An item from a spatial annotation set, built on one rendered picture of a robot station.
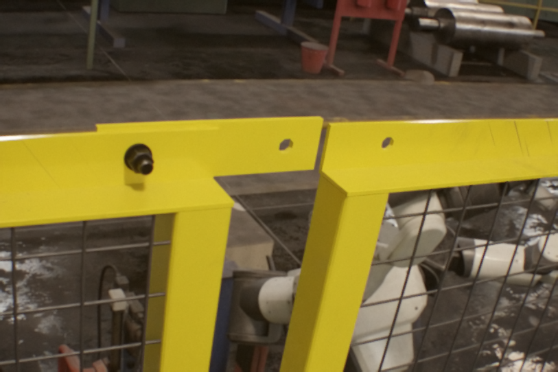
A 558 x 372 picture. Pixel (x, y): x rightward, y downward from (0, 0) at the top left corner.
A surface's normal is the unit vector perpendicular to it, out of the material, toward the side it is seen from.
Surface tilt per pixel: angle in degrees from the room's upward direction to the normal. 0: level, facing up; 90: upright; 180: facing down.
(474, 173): 0
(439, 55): 90
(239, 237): 0
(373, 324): 53
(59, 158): 90
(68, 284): 0
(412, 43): 90
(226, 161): 90
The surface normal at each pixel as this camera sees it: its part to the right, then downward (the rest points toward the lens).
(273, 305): -0.80, 0.21
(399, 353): 0.33, -0.18
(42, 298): 0.16, -0.89
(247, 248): 0.46, 0.44
